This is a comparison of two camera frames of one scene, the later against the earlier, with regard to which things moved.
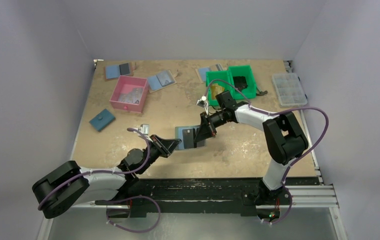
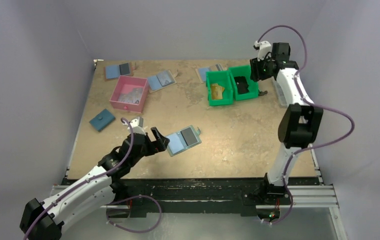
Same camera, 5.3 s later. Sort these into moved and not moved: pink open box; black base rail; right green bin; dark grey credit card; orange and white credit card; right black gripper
Moved: dark grey credit card; right black gripper
Not moved: right green bin; black base rail; pink open box; orange and white credit card
